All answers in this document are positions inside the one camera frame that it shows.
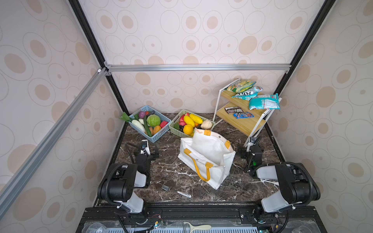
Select green cucumber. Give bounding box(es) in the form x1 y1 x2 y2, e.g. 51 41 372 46
143 115 153 137

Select white grocery bag yellow handles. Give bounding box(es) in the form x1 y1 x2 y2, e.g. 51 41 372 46
178 129 236 190

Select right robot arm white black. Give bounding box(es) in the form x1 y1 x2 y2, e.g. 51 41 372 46
239 136 321 213

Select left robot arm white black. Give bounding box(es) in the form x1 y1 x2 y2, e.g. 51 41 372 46
97 139 159 214

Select teal snack bag front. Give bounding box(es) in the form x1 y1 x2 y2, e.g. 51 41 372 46
249 94 280 110

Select green yellow snack bag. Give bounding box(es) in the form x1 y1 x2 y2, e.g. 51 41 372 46
227 80 256 93

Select white radish with leaves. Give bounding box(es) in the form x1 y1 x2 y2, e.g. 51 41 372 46
119 112 146 133

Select blue plastic vegetable basket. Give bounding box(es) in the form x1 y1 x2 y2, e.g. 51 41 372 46
127 105 171 143

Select metal fork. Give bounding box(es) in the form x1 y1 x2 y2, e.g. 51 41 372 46
161 185 171 192

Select green cabbage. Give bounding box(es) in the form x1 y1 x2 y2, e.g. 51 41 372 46
147 114 162 127

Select green plastic fruit basket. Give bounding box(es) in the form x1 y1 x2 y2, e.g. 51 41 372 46
170 110 216 138

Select purple red cabbage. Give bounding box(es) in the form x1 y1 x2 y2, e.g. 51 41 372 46
138 111 146 119

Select dark chocolate bar packet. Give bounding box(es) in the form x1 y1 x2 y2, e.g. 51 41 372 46
225 107 243 114

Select pink dragon fruit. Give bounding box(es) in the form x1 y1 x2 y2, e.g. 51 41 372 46
179 115 187 126

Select wrinkled yellow orange fruit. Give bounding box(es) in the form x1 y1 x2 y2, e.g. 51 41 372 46
183 124 194 136

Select yellow mango front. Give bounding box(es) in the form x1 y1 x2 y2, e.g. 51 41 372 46
184 115 195 128

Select yellow mango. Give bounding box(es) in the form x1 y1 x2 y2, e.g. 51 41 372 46
184 115 195 128
189 114 203 125

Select yellow mango back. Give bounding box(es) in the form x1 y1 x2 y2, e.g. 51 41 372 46
189 114 203 125

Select cream plastic spatula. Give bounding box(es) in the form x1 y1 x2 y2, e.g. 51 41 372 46
183 222 212 233

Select silver aluminium side bar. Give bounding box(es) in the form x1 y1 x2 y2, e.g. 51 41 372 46
1 68 107 218

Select wooden shelf white frame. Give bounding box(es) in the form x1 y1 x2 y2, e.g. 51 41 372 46
213 79 275 149

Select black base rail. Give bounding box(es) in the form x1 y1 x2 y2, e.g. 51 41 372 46
76 202 326 233

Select silver aluminium frame bar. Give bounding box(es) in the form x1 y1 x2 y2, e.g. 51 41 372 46
107 64 291 72

